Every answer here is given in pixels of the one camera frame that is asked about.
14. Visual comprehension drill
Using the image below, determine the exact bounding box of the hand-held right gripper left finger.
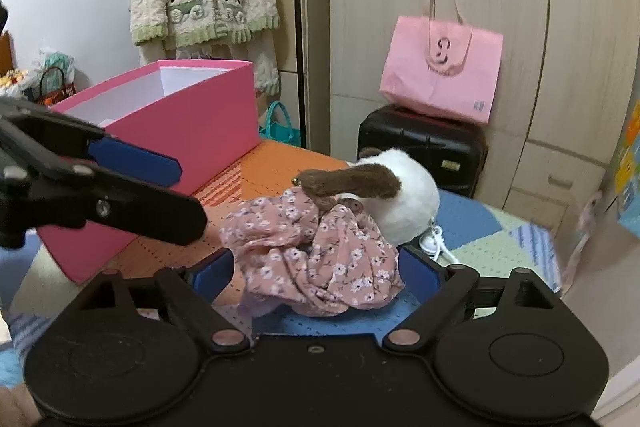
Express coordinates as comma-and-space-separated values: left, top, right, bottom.
75, 248, 251, 355

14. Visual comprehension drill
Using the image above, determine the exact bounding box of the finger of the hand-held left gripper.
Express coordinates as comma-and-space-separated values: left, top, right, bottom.
0, 162, 209, 251
0, 98, 182, 186

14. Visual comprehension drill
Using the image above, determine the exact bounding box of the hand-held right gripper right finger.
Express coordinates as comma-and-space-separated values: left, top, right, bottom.
382, 245, 557, 354

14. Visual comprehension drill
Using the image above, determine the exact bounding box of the pink cardboard box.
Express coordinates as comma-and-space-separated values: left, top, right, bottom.
36, 60, 261, 284

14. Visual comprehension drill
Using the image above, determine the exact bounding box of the plush dog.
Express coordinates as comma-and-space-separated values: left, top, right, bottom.
218, 147, 463, 319

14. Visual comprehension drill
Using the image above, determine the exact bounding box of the dark bag with orange label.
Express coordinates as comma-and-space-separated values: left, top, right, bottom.
36, 67, 77, 108

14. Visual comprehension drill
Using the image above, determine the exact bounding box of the white plastic bag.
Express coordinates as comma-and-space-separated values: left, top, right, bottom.
31, 47, 76, 80

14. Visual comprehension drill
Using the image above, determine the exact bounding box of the black suitcase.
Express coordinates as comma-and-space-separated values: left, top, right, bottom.
357, 103, 489, 199

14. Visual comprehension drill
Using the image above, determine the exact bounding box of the teal bag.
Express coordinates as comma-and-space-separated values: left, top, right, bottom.
258, 101, 304, 146

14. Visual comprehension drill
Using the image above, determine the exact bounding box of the brown paper bag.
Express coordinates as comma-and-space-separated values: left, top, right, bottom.
137, 29, 281, 96

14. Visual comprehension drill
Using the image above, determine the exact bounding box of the pink tote bag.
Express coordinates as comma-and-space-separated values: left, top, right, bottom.
378, 0, 504, 124

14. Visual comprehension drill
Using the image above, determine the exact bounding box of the colourful gift bag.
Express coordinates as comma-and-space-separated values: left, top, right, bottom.
612, 99, 640, 248

